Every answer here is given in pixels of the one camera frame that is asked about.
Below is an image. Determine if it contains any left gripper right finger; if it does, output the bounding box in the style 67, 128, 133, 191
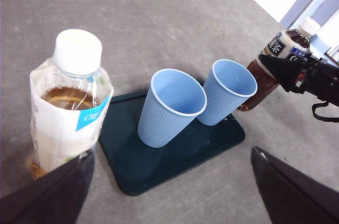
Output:
250, 146, 339, 224

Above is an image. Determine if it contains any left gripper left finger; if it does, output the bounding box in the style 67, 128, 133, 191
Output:
0, 150, 96, 224

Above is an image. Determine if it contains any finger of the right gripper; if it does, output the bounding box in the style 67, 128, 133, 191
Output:
258, 53, 309, 94

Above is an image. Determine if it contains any dark oolong tea bottle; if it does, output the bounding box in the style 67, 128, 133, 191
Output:
237, 16, 322, 112

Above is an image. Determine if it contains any jasmine tea bottle white label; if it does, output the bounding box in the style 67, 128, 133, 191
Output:
28, 28, 114, 181

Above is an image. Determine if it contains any blue ribbed plastic cup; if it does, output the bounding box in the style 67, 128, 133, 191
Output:
137, 68, 208, 148
197, 59, 258, 127

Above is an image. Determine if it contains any dark rectangular tray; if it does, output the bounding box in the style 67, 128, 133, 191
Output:
97, 83, 246, 197

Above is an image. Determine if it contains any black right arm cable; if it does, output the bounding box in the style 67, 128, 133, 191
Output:
311, 101, 339, 123

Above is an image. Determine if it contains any blue-grey window frame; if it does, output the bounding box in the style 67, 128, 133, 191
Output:
279, 0, 339, 63

